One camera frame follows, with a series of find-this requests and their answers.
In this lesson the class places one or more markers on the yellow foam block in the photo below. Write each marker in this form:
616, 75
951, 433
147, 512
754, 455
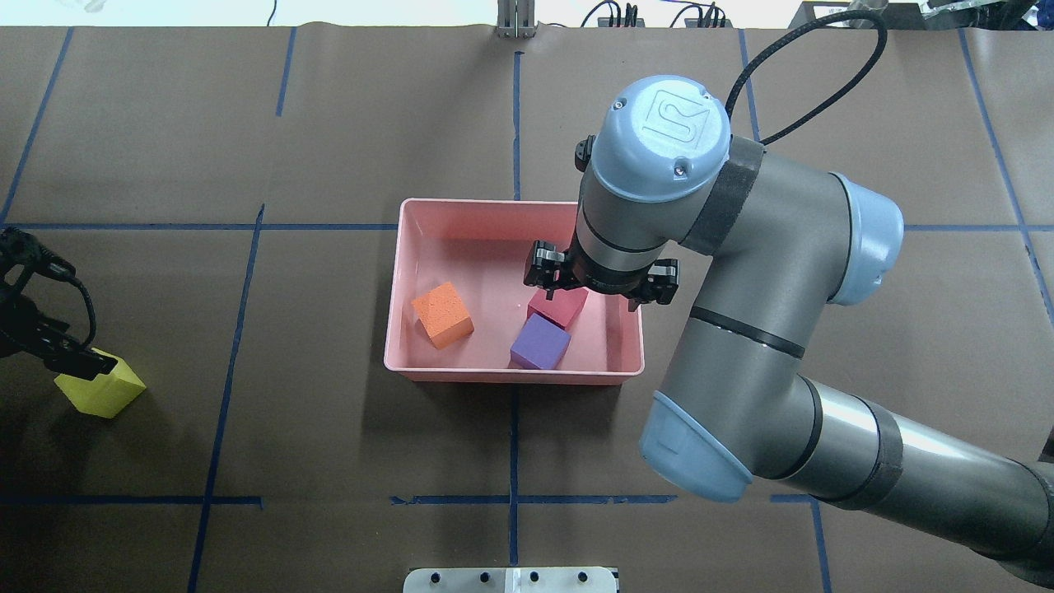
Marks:
105, 396

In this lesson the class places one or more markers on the grey metal post bracket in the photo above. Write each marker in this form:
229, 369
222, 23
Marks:
516, 19

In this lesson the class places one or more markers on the purple foam block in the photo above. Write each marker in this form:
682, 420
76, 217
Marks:
540, 344

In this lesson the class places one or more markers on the white metal base plate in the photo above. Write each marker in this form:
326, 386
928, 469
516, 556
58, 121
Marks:
513, 579

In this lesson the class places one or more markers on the black cable plugs right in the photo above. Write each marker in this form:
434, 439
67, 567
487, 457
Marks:
700, 15

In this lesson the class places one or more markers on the black box with label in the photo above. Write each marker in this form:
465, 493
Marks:
938, 15

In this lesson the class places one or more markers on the red foam block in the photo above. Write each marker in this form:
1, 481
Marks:
562, 309

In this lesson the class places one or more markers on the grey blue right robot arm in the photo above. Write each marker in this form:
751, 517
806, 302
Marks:
785, 240

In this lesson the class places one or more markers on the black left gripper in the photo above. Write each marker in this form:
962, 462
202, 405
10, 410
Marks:
26, 317

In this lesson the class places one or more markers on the orange foam block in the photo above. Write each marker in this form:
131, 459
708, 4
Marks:
443, 315

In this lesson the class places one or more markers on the black cable plugs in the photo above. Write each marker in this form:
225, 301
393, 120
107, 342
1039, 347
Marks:
613, 15
700, 15

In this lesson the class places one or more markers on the pink plastic bin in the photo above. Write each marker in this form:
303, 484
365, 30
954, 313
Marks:
480, 246

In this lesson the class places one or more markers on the brown paper table cover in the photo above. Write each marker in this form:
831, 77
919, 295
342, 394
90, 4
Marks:
229, 197

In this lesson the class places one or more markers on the black cable plugs left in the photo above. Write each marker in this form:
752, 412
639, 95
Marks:
613, 15

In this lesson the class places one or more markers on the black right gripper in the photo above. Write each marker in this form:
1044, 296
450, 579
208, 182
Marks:
546, 268

